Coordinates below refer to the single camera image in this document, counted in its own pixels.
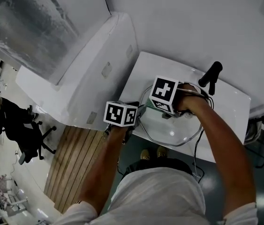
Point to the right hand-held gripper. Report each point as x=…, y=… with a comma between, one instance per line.
x=163, y=90

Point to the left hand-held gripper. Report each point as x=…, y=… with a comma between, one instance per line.
x=120, y=114

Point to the person's left forearm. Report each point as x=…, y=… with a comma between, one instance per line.
x=99, y=172

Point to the person's right forearm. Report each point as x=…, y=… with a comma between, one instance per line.
x=228, y=149

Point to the person's right hand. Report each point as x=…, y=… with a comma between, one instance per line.
x=190, y=99

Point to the person's left shoe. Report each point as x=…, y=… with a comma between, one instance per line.
x=145, y=154

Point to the person's shoe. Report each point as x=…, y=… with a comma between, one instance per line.
x=162, y=152
x=145, y=154

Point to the person's right shoe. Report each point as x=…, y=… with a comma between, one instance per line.
x=162, y=152

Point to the black faucet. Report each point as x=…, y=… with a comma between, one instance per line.
x=212, y=72

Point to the person's black trousers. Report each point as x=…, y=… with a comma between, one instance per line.
x=160, y=164

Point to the white foam box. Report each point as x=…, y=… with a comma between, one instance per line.
x=87, y=78

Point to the white sink basin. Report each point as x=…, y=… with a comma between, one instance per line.
x=230, y=116

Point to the wooden slat platform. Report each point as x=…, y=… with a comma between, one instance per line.
x=75, y=163

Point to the person's white shirt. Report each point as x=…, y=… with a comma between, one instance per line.
x=157, y=196

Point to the pale hanging towel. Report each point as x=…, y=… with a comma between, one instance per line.
x=253, y=132

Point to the black office chair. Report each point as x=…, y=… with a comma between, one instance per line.
x=17, y=125

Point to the white metal drying rack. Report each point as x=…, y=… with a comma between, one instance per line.
x=2, y=191

